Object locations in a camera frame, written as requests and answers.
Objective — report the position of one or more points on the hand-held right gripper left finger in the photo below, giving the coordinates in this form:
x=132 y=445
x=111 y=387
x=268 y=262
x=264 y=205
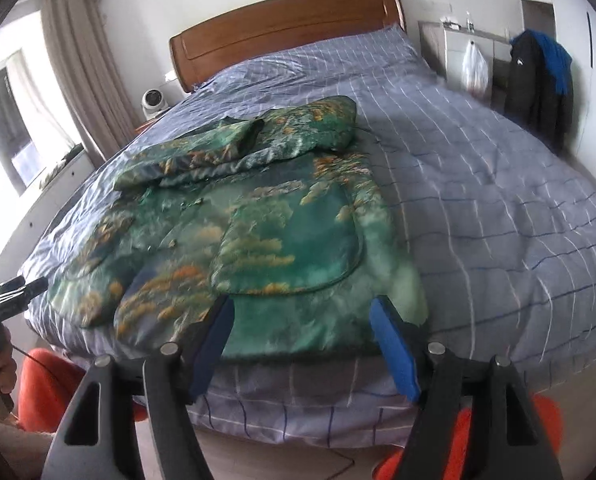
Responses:
x=210 y=350

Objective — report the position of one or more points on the white wardrobe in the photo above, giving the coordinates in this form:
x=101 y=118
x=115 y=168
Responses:
x=593 y=85

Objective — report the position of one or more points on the blue jacket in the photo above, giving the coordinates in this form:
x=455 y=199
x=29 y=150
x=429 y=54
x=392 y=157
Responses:
x=555 y=62

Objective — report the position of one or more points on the grey dresser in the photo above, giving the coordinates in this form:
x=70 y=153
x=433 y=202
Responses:
x=450 y=45

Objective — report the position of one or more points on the green printed jacket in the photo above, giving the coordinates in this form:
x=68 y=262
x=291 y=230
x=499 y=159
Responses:
x=288 y=240

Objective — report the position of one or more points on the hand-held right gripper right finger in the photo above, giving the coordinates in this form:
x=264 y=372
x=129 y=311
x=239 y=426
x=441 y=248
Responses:
x=395 y=350

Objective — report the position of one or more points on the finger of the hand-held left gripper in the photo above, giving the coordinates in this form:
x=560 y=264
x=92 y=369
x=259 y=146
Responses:
x=20 y=297

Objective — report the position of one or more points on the bed with blue checked duvet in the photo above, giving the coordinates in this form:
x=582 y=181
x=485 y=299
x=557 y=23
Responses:
x=478 y=200

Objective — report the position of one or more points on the beige curtain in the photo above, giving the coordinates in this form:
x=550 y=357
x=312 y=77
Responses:
x=85 y=75

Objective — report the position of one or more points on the dark and blue hanging jackets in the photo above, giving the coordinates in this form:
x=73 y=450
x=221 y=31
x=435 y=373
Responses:
x=525 y=90

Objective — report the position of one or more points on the window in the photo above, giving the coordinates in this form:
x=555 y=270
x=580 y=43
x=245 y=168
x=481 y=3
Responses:
x=2 y=120

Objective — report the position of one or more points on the white fluffy cloth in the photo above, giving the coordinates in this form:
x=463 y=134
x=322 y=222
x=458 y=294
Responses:
x=12 y=450

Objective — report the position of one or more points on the white plastic bag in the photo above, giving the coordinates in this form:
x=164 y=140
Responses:
x=475 y=67

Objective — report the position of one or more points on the person's left hand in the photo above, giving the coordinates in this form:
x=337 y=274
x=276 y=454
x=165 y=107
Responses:
x=5 y=372

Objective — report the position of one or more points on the white desk fan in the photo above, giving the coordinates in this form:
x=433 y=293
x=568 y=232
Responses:
x=154 y=104

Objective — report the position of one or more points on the small bottle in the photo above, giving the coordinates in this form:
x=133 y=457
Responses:
x=469 y=20

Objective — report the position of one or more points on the wooden headboard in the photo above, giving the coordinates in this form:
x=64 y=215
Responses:
x=278 y=30

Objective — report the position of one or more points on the white window seat cabinet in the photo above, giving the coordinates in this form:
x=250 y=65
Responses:
x=42 y=200

